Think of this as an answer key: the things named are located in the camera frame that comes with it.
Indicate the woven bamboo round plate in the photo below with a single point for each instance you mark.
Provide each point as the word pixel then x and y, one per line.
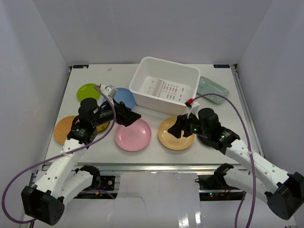
pixel 62 129

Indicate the tan round plate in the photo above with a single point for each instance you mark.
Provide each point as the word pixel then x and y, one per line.
pixel 169 140

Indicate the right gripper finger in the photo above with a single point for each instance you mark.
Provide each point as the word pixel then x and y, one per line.
pixel 186 127
pixel 176 129

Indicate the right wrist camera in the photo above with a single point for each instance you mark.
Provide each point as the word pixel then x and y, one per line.
pixel 192 106

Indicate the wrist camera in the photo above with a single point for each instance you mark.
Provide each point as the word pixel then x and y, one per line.
pixel 192 106
pixel 108 90

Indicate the yellow patterned dark-rimmed plate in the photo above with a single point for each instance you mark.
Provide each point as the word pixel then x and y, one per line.
pixel 102 127

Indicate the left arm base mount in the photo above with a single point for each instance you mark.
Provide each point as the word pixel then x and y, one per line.
pixel 103 189

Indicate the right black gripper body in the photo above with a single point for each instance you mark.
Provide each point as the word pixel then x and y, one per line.
pixel 197 129

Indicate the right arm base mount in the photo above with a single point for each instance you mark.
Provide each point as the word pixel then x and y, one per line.
pixel 211 190

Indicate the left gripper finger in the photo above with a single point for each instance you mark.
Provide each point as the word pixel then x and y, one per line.
pixel 124 108
pixel 129 118

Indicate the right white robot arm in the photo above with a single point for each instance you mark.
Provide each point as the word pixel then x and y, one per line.
pixel 282 191

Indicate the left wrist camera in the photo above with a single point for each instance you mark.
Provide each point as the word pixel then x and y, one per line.
pixel 108 90

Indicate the green round plate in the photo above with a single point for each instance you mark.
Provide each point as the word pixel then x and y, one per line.
pixel 87 91

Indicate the blue round plate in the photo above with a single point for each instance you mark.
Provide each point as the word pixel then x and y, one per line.
pixel 125 96

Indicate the pink round plate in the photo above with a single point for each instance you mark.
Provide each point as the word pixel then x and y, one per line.
pixel 134 137

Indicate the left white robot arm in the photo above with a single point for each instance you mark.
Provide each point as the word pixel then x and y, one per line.
pixel 47 198

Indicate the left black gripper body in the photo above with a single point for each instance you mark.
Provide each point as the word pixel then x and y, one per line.
pixel 120 112

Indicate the pale green rectangular dish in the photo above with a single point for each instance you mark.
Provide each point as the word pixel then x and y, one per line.
pixel 207 86

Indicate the white plastic bin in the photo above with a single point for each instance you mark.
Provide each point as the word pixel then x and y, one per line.
pixel 163 85

